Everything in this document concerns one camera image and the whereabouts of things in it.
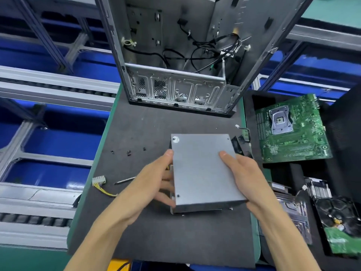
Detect person's left hand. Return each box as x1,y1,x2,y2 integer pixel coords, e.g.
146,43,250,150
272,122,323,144
110,148,177,226

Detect person's right hand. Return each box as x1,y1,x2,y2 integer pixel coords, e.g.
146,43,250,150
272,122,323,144
219,151,283,221

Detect small black screws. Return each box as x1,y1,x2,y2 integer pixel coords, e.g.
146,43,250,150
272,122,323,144
109,147,149,156

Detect grey power supply cover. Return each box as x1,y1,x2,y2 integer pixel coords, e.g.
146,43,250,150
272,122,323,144
170,133,248,211

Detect black cooling fan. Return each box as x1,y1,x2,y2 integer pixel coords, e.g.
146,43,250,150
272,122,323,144
231,128,253,158

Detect clear plastic screw tray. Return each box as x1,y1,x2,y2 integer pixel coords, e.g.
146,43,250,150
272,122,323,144
273,189,313,246

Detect green motherboard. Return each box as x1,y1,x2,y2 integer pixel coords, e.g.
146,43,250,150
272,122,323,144
254,93,334,164

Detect silver heatsink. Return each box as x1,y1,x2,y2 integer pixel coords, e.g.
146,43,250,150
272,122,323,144
305,177,333,199

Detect black foam work mat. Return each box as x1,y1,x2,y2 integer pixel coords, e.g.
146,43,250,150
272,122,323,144
68,84,262,269

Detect yellow button box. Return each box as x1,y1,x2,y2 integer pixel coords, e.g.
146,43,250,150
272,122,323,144
108,258,132,271

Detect black foam parts tray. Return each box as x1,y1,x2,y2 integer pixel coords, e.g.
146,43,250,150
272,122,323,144
243,82,361,271

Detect black hard disk drive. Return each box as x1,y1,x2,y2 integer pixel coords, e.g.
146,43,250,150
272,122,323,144
313,195,361,257

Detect silver computer tower chassis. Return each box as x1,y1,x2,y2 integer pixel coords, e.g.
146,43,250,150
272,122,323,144
93,0,315,117

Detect aluminium conveyor frame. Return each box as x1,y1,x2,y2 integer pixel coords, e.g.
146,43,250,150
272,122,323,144
0,0,361,249

